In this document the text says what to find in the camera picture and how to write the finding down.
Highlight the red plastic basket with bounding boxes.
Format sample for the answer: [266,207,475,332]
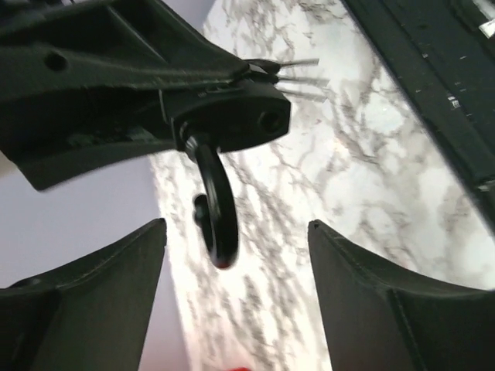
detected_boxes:
[226,366,251,371]

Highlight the black padlock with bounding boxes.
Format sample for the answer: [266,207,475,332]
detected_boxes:
[160,80,291,269]

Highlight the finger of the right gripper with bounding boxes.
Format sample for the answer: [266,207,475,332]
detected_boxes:
[1,1,248,104]
[1,115,176,191]

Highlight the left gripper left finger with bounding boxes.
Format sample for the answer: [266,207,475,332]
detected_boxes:
[1,219,166,371]

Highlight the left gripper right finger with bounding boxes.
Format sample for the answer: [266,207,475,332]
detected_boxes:
[308,220,494,370]

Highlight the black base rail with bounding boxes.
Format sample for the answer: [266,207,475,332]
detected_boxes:
[344,0,494,223]

